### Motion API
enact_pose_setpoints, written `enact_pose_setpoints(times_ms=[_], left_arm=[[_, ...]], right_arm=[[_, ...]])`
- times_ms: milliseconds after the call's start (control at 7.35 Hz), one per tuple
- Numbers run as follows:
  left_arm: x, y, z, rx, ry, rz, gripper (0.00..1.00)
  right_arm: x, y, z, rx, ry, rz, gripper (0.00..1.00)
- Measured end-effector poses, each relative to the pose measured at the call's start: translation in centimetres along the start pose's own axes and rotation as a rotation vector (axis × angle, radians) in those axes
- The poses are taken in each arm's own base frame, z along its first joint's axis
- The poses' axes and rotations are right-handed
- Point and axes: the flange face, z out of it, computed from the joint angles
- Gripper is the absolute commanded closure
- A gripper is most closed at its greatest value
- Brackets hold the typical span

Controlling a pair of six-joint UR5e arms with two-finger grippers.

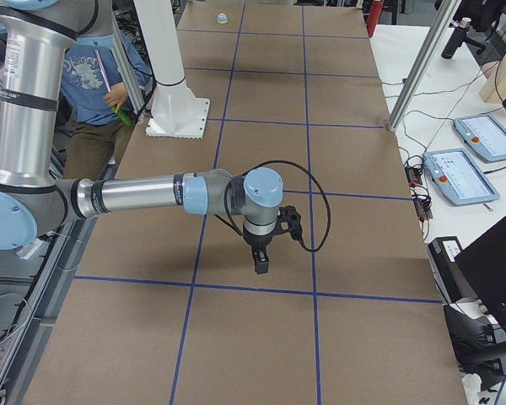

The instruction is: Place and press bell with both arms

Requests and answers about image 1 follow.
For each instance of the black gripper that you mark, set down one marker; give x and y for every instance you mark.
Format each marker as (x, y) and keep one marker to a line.
(257, 243)

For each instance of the blue cream call bell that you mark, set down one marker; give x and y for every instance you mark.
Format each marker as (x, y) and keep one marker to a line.
(222, 18)

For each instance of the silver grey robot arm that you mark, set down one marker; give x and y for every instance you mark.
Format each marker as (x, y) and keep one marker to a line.
(33, 203)

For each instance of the person's hand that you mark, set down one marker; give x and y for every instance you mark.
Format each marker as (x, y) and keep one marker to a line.
(117, 96)

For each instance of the red black electronics board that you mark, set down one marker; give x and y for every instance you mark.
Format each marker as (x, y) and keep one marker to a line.
(422, 201)

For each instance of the black box with label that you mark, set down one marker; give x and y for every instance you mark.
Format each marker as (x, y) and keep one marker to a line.
(452, 283)

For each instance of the near teach pendant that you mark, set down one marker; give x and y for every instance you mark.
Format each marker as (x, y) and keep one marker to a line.
(459, 179)

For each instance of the teach pendant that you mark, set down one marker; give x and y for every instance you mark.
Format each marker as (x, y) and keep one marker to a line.
(484, 134)
(459, 179)

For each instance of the black laptop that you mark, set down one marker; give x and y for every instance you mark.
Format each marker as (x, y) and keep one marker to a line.
(483, 265)

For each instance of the person in blue shirt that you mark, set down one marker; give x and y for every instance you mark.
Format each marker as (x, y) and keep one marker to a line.
(98, 134)

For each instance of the far teach pendant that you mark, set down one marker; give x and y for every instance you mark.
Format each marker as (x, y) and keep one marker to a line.
(484, 134)

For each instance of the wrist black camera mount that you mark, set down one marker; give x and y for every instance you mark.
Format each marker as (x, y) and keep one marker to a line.
(289, 222)

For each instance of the white camera pole with base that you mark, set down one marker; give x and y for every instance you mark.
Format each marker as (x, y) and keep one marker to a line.
(175, 111)

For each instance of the green handled tool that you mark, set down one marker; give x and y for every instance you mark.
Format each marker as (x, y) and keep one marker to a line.
(124, 117)

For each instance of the aluminium frame post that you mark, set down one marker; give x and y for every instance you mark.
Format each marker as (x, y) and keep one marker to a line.
(433, 37)

